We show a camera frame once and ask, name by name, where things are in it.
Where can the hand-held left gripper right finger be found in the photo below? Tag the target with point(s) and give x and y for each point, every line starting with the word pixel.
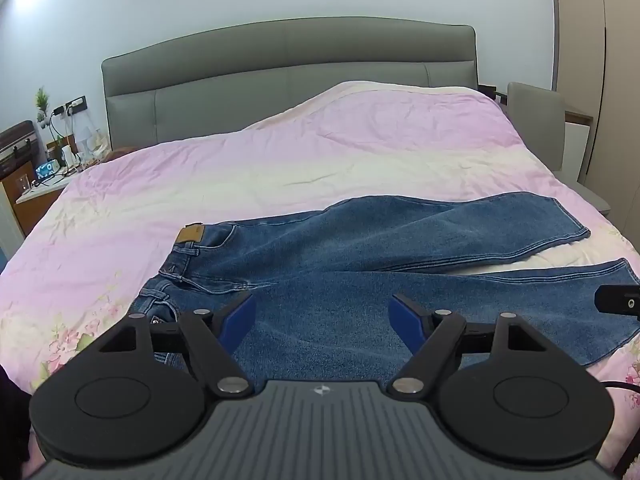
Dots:
pixel 406 321

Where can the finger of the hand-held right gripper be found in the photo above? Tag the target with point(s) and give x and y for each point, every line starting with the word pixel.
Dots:
pixel 615 301

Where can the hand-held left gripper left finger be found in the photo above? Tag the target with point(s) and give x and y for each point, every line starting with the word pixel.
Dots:
pixel 239 321

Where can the blue denim pants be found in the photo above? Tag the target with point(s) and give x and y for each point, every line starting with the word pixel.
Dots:
pixel 360 255

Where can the pink floral blanket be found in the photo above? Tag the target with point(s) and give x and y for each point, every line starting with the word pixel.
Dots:
pixel 150 200

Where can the white desk with wooden top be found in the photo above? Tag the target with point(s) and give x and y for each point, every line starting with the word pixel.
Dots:
pixel 577 145

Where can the beige wardrobe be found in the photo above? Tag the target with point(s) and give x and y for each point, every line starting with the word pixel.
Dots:
pixel 620 110

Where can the grey chair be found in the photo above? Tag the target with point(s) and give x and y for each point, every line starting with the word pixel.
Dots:
pixel 535 120

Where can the wooden nightstand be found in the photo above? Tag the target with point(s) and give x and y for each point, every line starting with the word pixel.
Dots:
pixel 42 207

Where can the dark cloth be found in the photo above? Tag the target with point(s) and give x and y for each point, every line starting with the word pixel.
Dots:
pixel 14 415

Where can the blue tissue box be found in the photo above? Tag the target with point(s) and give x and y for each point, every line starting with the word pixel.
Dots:
pixel 47 170

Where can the grey padded headboard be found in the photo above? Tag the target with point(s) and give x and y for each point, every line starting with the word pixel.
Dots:
pixel 250 70

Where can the dark suitcase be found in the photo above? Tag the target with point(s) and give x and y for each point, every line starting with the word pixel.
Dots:
pixel 17 147

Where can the small green potted plant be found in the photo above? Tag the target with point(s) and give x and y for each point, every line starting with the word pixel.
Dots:
pixel 42 102

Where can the black wall socket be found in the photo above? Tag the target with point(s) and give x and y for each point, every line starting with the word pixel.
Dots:
pixel 72 105

